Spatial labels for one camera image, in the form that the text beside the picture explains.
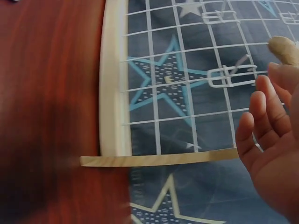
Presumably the person's right hand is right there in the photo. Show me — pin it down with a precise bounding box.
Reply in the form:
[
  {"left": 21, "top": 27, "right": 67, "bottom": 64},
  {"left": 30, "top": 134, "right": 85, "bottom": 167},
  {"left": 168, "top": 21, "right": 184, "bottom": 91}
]
[{"left": 235, "top": 36, "right": 299, "bottom": 224}]

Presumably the wood-framed white wire grid panel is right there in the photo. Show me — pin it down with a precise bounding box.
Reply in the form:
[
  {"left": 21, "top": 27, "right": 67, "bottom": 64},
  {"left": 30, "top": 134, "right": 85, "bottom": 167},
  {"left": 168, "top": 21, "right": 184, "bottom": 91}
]
[{"left": 79, "top": 0, "right": 299, "bottom": 168}]

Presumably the white wire hook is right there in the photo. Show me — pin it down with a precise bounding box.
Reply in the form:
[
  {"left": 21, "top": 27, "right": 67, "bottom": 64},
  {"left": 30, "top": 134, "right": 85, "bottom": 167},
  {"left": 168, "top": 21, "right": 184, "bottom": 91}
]
[
  {"left": 207, "top": 55, "right": 259, "bottom": 89},
  {"left": 281, "top": 11, "right": 299, "bottom": 25},
  {"left": 202, "top": 10, "right": 241, "bottom": 24}
]

